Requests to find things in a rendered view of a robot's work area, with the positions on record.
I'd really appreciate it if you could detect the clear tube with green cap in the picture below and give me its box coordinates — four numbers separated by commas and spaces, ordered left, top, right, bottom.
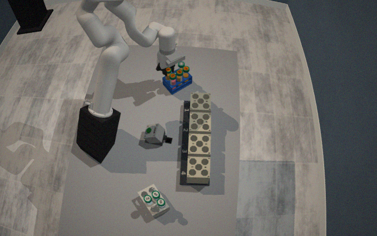
157, 198, 165, 208
152, 190, 160, 201
143, 195, 153, 205

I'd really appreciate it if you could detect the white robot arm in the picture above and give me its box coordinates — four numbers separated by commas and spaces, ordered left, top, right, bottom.
76, 0, 185, 118

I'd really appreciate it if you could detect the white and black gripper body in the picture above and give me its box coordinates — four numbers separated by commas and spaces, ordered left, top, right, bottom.
157, 51, 168, 69

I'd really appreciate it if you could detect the clear plastic tube rack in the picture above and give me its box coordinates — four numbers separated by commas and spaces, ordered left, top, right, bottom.
139, 184, 170, 218

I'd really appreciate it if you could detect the blue tube rack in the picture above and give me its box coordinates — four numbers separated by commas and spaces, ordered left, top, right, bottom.
163, 74, 192, 95

